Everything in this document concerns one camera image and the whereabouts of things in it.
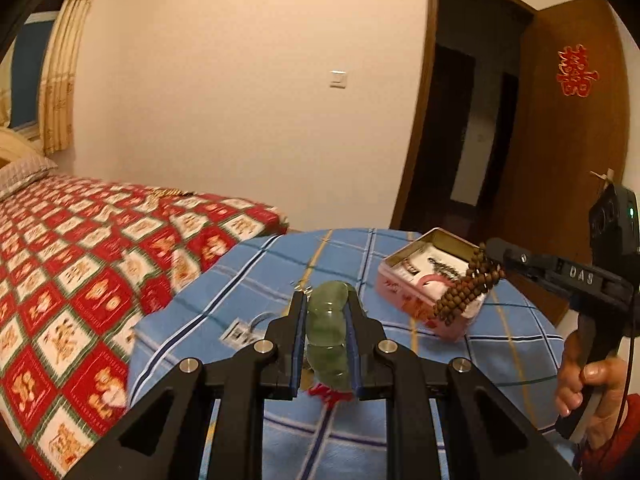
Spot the brown wooden door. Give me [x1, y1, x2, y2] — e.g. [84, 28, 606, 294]
[487, 0, 631, 326]

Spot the pink tin box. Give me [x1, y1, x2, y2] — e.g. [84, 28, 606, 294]
[377, 227, 493, 343]

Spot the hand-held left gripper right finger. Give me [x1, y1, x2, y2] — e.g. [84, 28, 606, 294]
[345, 290, 583, 480]

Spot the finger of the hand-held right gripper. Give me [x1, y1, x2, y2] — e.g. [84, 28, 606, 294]
[486, 237, 556, 282]

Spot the person's right forearm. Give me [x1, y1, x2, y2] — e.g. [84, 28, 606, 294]
[580, 392, 640, 476]

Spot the brown door frame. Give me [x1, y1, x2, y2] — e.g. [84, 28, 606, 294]
[390, 0, 538, 233]

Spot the brown wooden bead bracelet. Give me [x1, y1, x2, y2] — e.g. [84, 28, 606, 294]
[432, 242, 507, 326]

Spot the beige patterned curtain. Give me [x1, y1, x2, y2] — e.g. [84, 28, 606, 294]
[0, 50, 13, 128]
[39, 0, 96, 156]

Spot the red tassel cord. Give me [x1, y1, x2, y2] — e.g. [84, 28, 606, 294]
[307, 382, 352, 407]

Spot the cream headboard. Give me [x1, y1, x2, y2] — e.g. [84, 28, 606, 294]
[0, 127, 46, 168]

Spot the person's right hand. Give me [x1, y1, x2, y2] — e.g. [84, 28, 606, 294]
[556, 342, 630, 448]

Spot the red paper door decoration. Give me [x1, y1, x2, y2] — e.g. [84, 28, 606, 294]
[556, 45, 601, 98]

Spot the silver bead necklace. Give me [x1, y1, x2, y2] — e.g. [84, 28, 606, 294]
[427, 257, 463, 276]

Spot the blue plaid cloth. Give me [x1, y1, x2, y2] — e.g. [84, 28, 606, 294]
[127, 227, 583, 480]

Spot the window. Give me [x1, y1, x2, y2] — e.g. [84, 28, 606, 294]
[10, 10, 56, 133]

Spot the green jade bangle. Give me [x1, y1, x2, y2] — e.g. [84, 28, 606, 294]
[306, 281, 353, 393]

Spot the bead string on bedspread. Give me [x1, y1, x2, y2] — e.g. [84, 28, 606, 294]
[150, 189, 196, 206]

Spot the striped pillow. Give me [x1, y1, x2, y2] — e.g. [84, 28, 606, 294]
[0, 155, 58, 201]

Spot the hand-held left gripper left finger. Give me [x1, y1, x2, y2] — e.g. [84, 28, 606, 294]
[65, 291, 308, 480]

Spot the red patterned bedspread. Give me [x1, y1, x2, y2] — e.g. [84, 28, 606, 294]
[0, 175, 291, 480]

